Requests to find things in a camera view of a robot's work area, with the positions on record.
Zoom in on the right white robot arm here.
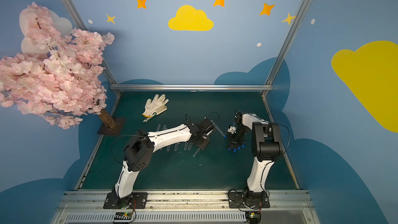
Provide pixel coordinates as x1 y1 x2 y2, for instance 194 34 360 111
227 112 284 208

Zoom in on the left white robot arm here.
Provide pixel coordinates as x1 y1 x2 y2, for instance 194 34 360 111
103 119 214 209

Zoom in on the white cotton work glove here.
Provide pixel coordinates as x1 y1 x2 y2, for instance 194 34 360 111
142 94 169 118

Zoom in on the right small circuit board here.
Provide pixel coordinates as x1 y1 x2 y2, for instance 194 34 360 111
245 212 262 224

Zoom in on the small circuit board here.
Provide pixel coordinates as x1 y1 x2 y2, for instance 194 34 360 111
113 212 134 224
245 212 262 224

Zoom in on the black square tree base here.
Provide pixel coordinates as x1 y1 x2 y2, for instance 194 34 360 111
97 117 127 136

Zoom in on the left small circuit board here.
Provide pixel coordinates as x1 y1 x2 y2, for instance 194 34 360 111
113 212 134 224

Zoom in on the pink cherry blossom tree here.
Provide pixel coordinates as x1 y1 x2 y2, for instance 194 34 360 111
1 3 116 129

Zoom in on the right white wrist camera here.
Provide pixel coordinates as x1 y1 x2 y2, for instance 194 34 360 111
228 125 237 134

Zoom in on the green handled small tool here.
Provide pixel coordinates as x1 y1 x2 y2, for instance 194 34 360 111
143 113 158 123

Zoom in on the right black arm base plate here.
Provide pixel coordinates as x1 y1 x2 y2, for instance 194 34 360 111
227 189 270 210

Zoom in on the aluminium frame back bar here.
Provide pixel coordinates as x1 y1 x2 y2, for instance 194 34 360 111
110 84 273 91

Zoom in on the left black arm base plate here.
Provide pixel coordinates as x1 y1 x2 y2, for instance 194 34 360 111
103 191 148 209

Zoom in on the aluminium mounting rail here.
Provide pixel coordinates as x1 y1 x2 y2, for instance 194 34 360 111
51 190 320 224

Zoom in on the aluminium frame right post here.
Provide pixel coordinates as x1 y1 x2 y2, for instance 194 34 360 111
261 0 324 97

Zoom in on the aluminium frame post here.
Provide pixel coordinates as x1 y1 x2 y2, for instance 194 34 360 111
61 0 122 97
261 0 324 97

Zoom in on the aluminium frame left post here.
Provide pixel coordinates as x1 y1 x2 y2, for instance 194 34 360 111
61 0 122 97

